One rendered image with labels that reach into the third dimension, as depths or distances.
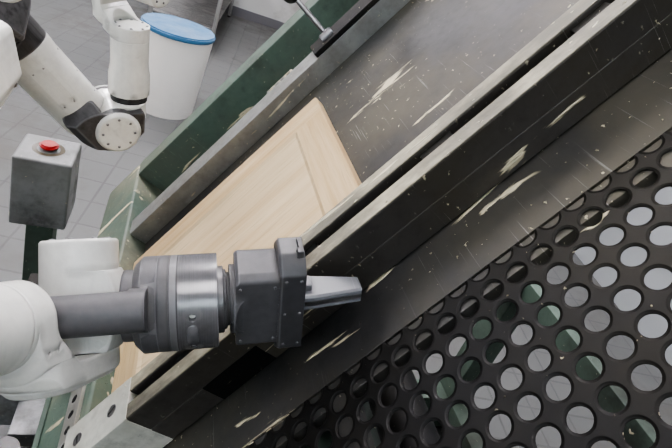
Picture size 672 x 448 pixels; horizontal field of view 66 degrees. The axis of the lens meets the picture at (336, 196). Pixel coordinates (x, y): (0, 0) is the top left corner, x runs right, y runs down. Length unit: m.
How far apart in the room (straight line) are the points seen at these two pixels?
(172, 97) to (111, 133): 2.84
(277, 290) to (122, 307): 0.13
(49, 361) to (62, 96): 0.62
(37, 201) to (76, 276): 0.88
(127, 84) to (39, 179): 0.41
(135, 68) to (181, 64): 2.74
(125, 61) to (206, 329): 0.62
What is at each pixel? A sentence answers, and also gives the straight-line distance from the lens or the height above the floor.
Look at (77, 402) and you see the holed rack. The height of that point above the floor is 0.89.
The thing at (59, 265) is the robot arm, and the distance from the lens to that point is 0.50.
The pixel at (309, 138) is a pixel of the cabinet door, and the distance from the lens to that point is 0.84.
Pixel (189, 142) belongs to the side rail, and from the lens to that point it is 1.30.
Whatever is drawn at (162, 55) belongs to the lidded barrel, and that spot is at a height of 0.45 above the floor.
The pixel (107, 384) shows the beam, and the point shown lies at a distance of 0.89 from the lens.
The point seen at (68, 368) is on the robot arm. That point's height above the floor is 1.23.
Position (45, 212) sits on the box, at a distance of 1.38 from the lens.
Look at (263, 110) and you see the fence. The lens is 1.01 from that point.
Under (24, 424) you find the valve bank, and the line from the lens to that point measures 1.04.
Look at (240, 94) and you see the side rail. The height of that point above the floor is 1.17.
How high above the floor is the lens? 1.59
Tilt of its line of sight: 27 degrees down
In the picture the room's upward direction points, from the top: 21 degrees clockwise
